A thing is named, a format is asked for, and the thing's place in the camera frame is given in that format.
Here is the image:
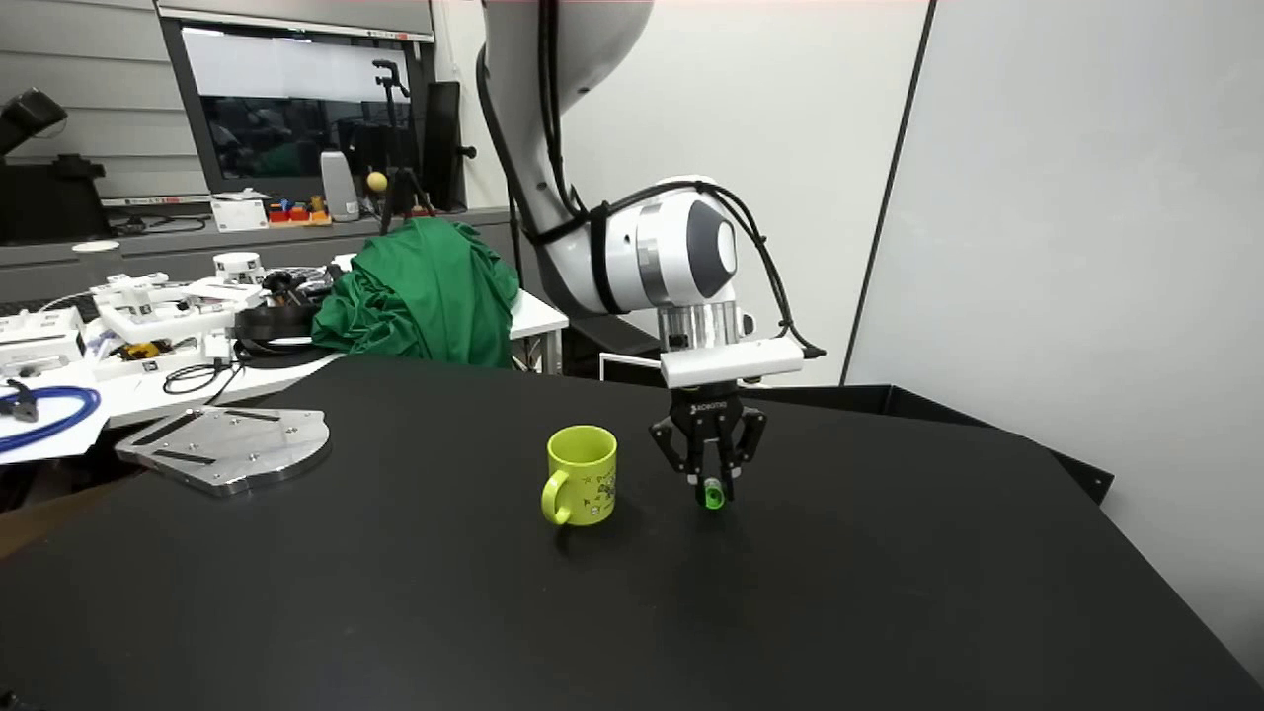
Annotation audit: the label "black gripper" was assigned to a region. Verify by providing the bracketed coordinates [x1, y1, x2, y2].
[646, 380, 771, 513]

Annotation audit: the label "yellow-green plastic cup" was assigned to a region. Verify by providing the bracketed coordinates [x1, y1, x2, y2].
[537, 422, 625, 531]

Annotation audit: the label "green cloth pile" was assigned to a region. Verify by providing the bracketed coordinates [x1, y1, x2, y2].
[306, 214, 526, 376]

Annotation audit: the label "white side table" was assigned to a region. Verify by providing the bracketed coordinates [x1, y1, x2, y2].
[0, 254, 571, 467]

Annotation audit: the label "white plastic bottle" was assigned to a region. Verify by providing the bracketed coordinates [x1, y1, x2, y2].
[314, 147, 364, 226]

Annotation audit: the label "red orange small toys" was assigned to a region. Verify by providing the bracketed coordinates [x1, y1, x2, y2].
[266, 192, 334, 230]

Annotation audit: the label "silver metal mounting plate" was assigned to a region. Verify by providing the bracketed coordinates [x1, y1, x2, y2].
[112, 401, 331, 499]

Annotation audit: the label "small white box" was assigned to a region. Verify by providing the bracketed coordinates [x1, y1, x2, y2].
[210, 188, 271, 235]

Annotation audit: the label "large dark framed window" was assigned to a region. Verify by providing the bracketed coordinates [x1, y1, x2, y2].
[155, 0, 441, 210]

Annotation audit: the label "white plastic parts pile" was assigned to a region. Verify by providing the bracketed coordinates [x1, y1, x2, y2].
[85, 248, 271, 346]

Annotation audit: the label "grey counter shelf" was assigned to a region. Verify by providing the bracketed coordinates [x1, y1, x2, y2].
[0, 210, 439, 316]

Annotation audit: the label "small white parts tray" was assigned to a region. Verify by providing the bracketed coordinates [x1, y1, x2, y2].
[0, 304, 85, 380]

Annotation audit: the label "black office chair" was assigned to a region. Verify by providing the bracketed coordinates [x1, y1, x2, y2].
[0, 86, 112, 248]

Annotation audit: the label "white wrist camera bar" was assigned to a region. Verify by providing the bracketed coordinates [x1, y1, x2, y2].
[654, 331, 809, 395]

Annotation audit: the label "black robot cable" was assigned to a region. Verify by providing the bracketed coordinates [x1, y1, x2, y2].
[534, 0, 829, 363]

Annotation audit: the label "black wall corner strip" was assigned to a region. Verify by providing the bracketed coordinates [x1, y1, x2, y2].
[838, 0, 942, 389]

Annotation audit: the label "black camera tripod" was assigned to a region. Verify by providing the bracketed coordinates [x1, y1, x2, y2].
[370, 54, 430, 239]

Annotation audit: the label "black coiled cable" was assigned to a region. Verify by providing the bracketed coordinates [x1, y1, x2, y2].
[158, 351, 247, 400]

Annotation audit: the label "blue hose loop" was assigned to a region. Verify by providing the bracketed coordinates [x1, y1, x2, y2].
[0, 380, 105, 460]

